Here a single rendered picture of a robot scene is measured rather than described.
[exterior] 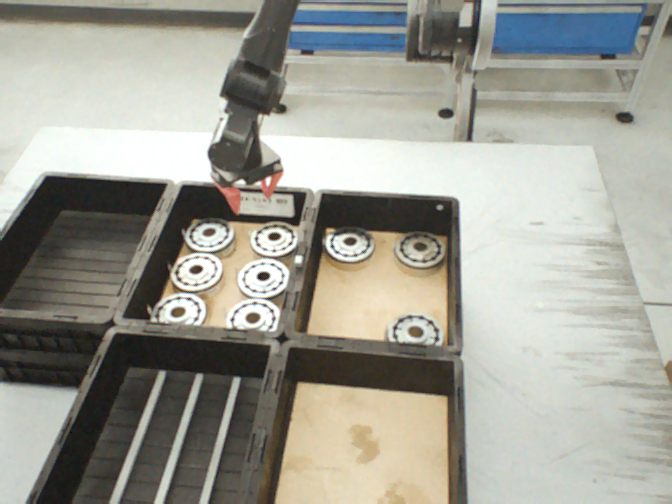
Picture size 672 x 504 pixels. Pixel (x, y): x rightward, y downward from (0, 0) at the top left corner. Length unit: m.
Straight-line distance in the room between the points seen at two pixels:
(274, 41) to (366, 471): 0.66
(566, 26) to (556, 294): 1.84
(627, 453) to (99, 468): 0.91
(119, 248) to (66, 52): 2.78
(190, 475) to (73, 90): 2.91
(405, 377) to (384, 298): 0.22
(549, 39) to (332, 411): 2.36
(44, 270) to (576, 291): 1.14
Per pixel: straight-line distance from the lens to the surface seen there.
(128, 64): 3.93
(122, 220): 1.54
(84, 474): 1.16
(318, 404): 1.14
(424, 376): 1.12
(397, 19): 3.09
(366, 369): 1.12
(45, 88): 3.86
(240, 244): 1.41
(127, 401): 1.21
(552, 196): 1.78
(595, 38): 3.24
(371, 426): 1.12
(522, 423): 1.32
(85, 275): 1.44
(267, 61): 0.96
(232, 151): 0.96
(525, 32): 3.16
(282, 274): 1.30
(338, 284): 1.31
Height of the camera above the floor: 1.80
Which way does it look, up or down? 45 degrees down
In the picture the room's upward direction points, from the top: 2 degrees counter-clockwise
